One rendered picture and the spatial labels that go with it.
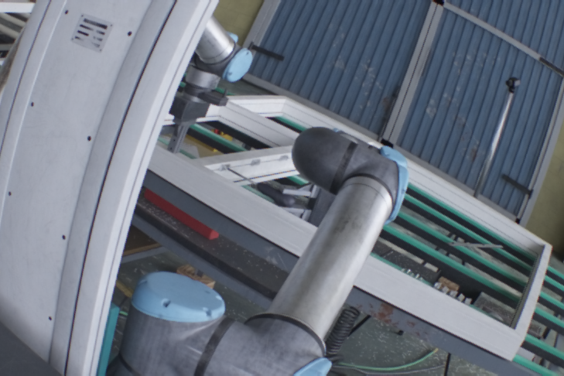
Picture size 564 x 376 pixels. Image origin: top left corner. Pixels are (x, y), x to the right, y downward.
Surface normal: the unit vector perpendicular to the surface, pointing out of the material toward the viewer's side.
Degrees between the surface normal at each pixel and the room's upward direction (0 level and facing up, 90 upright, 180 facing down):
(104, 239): 90
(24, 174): 90
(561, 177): 90
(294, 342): 29
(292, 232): 90
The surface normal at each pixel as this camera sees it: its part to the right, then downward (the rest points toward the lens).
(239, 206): -0.41, 0.10
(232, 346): 0.15, -0.59
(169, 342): -0.09, 0.07
